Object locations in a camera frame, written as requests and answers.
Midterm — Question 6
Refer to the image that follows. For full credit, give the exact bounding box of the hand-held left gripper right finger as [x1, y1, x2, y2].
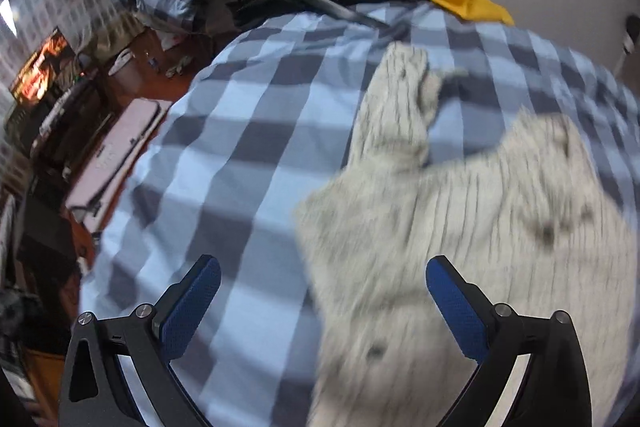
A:
[425, 255, 593, 427]

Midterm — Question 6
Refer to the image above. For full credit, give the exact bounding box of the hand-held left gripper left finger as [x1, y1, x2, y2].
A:
[59, 254, 222, 427]

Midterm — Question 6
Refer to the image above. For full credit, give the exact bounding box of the cream striped small garment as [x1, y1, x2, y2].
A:
[294, 42, 639, 427]

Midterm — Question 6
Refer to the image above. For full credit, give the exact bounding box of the pink case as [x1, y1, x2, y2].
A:
[65, 99, 173, 233]

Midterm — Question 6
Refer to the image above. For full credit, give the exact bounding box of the blue checkered bed sheet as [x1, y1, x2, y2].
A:
[77, 2, 640, 427]

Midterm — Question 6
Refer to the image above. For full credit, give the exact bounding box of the brown wooden desk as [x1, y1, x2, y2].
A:
[97, 27, 221, 104]

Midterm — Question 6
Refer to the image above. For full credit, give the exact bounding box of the glowing screen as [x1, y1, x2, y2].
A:
[10, 29, 77, 105]

